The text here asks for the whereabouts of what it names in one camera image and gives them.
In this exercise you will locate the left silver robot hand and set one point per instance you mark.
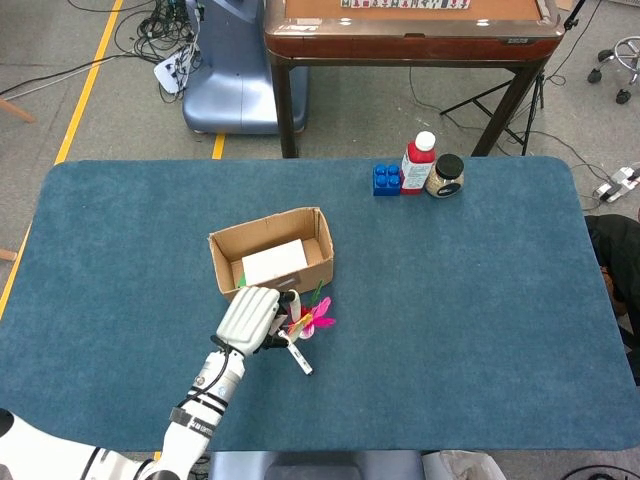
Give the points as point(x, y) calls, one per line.
point(247, 317)

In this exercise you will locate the green tea bag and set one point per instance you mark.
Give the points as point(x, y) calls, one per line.
point(242, 281)

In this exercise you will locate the white printed card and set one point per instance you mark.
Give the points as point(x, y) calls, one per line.
point(275, 262)

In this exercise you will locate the black white marker pen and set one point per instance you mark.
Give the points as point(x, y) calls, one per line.
point(300, 360)

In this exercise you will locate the feather shuttlecock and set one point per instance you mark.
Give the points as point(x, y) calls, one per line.
point(320, 317)

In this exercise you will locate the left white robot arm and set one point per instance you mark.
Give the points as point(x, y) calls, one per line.
point(200, 410)

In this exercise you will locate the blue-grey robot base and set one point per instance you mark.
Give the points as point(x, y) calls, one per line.
point(240, 90)

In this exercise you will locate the open cardboard box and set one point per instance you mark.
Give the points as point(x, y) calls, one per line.
point(270, 235)

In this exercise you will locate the clear plastic bag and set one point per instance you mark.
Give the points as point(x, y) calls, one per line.
point(460, 467)

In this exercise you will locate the grey robot torso base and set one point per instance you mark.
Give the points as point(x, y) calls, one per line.
point(310, 467)

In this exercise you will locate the blue building block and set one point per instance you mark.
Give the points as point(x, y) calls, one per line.
point(386, 182)

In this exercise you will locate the blue table mat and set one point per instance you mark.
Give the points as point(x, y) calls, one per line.
point(450, 300)

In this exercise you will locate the red juice bottle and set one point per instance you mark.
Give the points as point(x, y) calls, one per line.
point(415, 170)

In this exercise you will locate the glass jar black lid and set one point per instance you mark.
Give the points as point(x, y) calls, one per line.
point(445, 180)

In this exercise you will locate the white power strip with plugs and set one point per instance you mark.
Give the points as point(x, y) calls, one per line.
point(170, 72)

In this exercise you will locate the brown mahjong table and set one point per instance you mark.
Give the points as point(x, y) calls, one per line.
point(400, 45)

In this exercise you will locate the mahjong tile row faces showing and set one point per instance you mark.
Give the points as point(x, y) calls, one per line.
point(400, 4)

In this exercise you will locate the black tripod stand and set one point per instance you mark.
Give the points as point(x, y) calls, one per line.
point(539, 92)

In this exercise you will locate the person in dark clothes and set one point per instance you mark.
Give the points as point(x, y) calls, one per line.
point(620, 250)

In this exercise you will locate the white floor power strip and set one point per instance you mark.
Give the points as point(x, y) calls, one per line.
point(609, 192)
point(627, 176)

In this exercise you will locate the chrome rolling stool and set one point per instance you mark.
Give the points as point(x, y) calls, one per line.
point(595, 76)

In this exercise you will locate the wooden frame foot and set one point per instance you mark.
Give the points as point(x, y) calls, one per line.
point(7, 255)

